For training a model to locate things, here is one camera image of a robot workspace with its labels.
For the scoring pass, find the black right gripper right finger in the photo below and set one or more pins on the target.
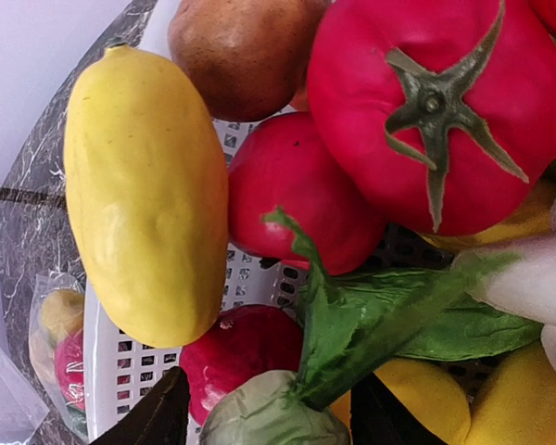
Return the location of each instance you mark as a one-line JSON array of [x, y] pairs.
[[378, 417]]

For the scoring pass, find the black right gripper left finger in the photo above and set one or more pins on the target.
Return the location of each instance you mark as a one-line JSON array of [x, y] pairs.
[[160, 417]]

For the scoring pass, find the red toy apple large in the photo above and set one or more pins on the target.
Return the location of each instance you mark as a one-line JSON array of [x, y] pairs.
[[69, 370]]

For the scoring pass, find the large clear zip bag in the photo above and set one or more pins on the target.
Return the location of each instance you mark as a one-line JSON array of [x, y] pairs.
[[42, 350]]

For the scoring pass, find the small clear zip bag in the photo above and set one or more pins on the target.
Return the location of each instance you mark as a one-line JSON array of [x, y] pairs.
[[22, 410]]

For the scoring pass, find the white toy radish green leaves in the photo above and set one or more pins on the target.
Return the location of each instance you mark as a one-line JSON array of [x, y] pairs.
[[356, 322]]

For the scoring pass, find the yellow toy bell pepper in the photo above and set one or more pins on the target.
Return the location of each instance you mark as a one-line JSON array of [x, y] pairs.
[[431, 395]]

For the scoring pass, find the red toy strawberry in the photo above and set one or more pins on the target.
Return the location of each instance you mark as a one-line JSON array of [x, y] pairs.
[[244, 342]]

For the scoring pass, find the yellow toy lemon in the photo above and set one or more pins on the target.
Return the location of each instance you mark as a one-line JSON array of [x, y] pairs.
[[517, 403]]

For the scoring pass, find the red toy fruit left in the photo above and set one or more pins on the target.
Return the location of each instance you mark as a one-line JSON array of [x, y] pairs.
[[284, 164]]

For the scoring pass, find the red toy pomegranate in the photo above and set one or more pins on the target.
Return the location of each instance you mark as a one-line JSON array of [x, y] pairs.
[[442, 112]]

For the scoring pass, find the brown toy potato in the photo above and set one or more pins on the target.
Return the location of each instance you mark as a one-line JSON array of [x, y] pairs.
[[247, 59]]

